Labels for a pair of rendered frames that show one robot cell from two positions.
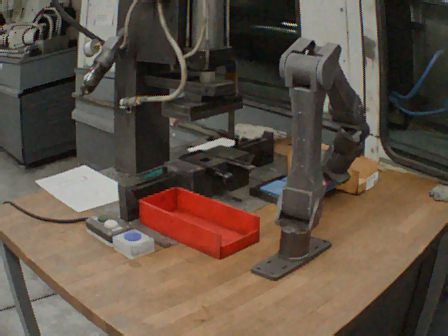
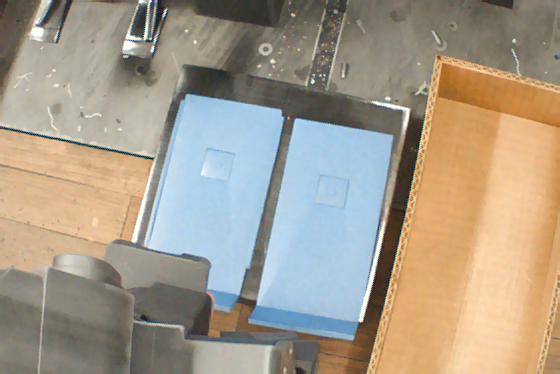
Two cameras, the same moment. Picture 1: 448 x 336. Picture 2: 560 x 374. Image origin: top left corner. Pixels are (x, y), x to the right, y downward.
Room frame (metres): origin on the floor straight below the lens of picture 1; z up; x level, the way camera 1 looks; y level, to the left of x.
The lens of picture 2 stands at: (1.34, -0.44, 1.74)
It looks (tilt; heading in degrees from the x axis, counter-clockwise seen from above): 72 degrees down; 71
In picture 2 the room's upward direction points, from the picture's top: 11 degrees counter-clockwise
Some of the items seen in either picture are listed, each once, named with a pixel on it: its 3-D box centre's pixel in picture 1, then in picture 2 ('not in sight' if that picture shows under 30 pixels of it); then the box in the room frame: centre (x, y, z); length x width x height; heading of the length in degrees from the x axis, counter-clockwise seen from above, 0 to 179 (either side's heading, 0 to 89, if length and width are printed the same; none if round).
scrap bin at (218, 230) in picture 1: (196, 221); not in sight; (1.20, 0.06, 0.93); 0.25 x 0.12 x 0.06; 47
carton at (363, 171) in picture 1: (334, 168); (487, 257); (1.53, -0.30, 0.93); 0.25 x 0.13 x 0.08; 47
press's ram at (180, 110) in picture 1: (183, 63); not in sight; (1.50, 0.10, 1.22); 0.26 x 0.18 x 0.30; 47
